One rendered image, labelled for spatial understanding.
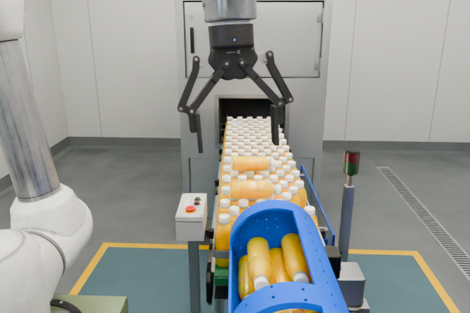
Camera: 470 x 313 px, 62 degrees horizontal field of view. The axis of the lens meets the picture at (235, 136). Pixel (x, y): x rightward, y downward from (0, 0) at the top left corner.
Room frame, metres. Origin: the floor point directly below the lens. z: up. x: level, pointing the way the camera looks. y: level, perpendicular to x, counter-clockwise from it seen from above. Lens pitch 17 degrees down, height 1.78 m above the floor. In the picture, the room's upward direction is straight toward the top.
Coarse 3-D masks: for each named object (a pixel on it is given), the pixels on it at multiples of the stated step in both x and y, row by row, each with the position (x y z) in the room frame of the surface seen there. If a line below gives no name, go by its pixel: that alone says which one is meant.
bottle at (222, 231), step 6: (228, 222) 1.25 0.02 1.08; (216, 228) 1.25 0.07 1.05; (222, 228) 1.24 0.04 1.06; (228, 228) 1.24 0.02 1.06; (216, 234) 1.24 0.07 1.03; (222, 234) 1.23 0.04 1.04; (228, 234) 1.23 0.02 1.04; (216, 240) 1.24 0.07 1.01; (222, 240) 1.23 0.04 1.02; (228, 240) 1.23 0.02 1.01; (216, 246) 1.24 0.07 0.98; (222, 246) 1.23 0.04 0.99; (228, 246) 1.23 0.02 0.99; (222, 264) 1.23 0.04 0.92; (228, 264) 1.23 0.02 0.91
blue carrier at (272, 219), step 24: (240, 216) 1.10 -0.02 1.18; (264, 216) 1.11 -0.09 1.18; (288, 216) 1.11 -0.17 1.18; (240, 240) 1.11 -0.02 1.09; (312, 240) 0.92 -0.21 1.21; (312, 264) 0.79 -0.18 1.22; (264, 288) 0.71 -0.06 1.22; (288, 288) 0.69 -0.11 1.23; (312, 288) 0.70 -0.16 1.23; (336, 288) 0.76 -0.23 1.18; (240, 312) 0.69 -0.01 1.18; (264, 312) 0.65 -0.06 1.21; (336, 312) 0.65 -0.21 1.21
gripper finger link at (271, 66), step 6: (270, 54) 0.67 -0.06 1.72; (270, 60) 0.67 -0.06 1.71; (270, 66) 0.67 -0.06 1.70; (276, 66) 0.67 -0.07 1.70; (270, 72) 0.68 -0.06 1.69; (276, 72) 0.67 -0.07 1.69; (276, 78) 0.67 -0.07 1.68; (282, 78) 0.67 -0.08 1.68; (276, 84) 0.68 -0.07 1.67; (282, 84) 0.67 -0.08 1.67; (282, 90) 0.67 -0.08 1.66; (288, 90) 0.67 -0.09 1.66; (288, 96) 0.67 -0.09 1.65; (288, 102) 0.67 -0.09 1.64
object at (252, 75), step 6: (240, 60) 0.65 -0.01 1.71; (246, 66) 0.66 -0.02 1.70; (246, 72) 0.66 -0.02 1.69; (252, 72) 0.66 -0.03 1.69; (252, 78) 0.66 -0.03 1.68; (258, 78) 0.66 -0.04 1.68; (258, 84) 0.66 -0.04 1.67; (264, 84) 0.67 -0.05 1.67; (264, 90) 0.66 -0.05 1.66; (270, 90) 0.67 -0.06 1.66; (270, 96) 0.67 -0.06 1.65; (276, 96) 0.67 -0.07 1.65; (276, 102) 0.67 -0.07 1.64; (282, 102) 0.67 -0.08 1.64
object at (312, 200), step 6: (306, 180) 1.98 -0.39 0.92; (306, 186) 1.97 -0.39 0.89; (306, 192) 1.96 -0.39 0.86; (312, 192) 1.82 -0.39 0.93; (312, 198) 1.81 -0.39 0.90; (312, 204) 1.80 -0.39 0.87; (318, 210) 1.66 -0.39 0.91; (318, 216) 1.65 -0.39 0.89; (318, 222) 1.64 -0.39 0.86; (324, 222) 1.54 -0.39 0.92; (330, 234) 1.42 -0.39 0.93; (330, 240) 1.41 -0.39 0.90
